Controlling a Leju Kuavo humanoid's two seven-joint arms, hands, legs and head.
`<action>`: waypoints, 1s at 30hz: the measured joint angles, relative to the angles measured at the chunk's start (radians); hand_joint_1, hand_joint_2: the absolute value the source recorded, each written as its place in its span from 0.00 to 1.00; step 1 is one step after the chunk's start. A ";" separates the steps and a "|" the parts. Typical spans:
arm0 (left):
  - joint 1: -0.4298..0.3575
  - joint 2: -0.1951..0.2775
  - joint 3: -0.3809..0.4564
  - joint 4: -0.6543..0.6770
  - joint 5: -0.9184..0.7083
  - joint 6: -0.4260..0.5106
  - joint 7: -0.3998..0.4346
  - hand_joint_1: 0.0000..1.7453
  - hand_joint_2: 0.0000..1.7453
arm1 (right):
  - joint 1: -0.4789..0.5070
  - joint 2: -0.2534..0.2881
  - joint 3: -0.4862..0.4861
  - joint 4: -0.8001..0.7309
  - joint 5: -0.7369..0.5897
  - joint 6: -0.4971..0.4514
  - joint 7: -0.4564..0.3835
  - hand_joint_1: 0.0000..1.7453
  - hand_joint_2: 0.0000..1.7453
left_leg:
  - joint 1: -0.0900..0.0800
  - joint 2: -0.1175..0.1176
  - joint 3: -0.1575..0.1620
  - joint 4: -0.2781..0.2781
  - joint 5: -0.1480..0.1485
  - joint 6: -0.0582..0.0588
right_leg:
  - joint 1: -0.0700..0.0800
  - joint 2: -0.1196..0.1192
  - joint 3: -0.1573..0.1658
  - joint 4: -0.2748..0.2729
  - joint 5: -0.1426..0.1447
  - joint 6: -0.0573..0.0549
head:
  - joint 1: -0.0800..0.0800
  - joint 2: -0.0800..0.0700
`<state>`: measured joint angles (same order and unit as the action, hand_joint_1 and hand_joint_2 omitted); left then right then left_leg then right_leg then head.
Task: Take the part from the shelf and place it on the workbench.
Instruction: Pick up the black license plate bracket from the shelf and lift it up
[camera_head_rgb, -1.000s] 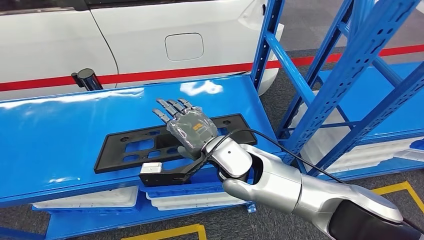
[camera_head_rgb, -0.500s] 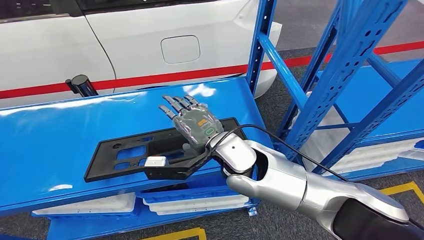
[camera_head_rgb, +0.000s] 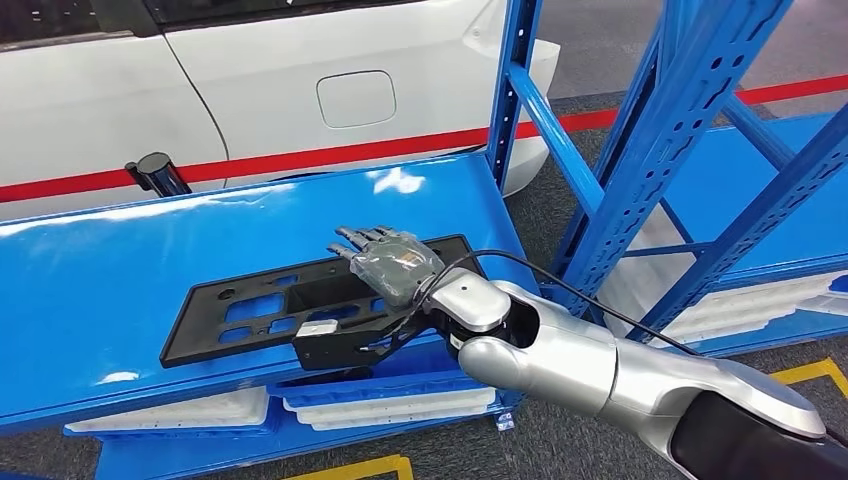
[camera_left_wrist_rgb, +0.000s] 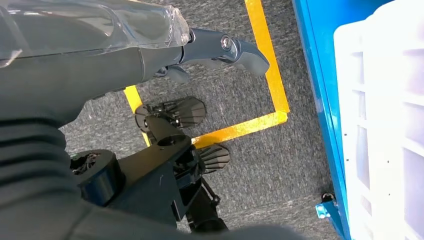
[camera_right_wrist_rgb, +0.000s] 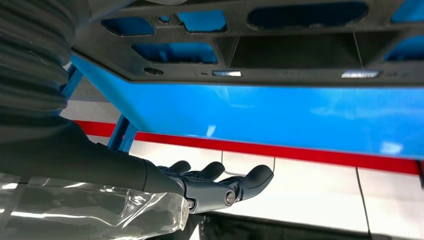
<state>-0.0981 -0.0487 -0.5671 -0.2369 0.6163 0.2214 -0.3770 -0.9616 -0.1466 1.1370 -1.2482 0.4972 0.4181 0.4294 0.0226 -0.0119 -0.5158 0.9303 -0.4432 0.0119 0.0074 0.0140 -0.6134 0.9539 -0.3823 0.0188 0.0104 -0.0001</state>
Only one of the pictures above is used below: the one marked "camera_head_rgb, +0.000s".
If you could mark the red barrier belt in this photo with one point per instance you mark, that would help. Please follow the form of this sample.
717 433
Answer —
331 154

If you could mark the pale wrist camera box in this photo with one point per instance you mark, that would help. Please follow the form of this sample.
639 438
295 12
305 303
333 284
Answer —
331 351

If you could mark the white plastic crate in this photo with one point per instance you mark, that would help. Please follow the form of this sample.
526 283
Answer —
828 305
397 399
397 424
762 298
729 328
397 412
199 407

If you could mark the white car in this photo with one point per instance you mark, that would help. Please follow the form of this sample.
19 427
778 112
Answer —
265 86

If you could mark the black stanchion post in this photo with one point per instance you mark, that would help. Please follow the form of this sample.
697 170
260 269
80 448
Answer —
159 173

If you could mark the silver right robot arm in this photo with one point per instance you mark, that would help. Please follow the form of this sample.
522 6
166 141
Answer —
563 358

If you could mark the blue metal shelf rack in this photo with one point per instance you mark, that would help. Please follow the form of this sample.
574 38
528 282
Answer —
729 199
99 298

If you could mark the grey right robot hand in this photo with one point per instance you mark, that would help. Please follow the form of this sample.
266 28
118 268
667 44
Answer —
394 268

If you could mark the black plastic plate bracket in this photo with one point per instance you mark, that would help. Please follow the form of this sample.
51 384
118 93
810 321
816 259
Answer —
199 338

